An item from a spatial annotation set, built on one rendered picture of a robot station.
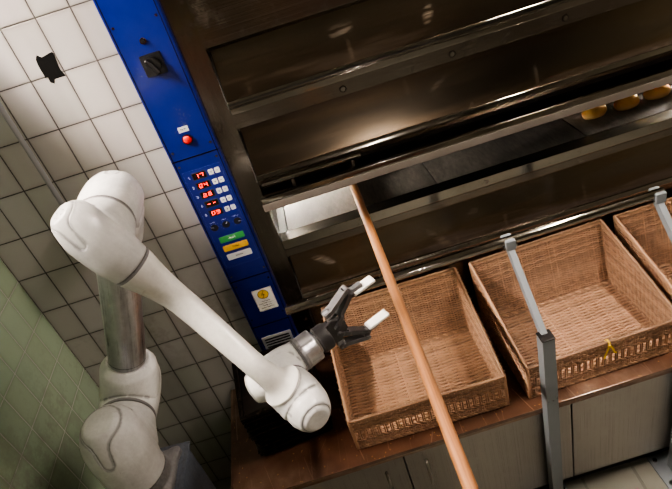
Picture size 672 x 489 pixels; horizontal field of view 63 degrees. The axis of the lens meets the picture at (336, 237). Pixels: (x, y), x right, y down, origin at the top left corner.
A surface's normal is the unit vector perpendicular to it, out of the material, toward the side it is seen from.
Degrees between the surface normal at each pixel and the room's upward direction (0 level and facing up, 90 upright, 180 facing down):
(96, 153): 90
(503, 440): 90
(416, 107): 70
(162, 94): 90
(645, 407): 90
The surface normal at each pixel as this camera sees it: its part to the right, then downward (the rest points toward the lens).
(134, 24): 0.16, 0.52
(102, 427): -0.25, -0.74
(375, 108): 0.07, 0.22
